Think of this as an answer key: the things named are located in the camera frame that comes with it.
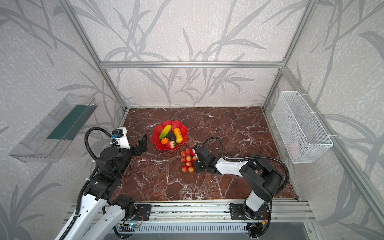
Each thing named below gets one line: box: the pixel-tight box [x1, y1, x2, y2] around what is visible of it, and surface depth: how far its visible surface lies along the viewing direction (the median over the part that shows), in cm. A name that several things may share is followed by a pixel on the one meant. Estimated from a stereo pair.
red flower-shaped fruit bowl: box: [151, 120, 189, 151], surface depth 104 cm
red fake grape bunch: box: [180, 148, 198, 173], surface depth 89 cm
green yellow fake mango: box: [159, 124, 172, 141], surface depth 103 cm
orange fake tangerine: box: [161, 137, 169, 145], surface depth 99 cm
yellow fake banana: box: [173, 127, 183, 144], surface depth 101 cm
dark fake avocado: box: [167, 131, 176, 142], surface depth 101 cm
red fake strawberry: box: [166, 140, 177, 149], surface depth 96 cm
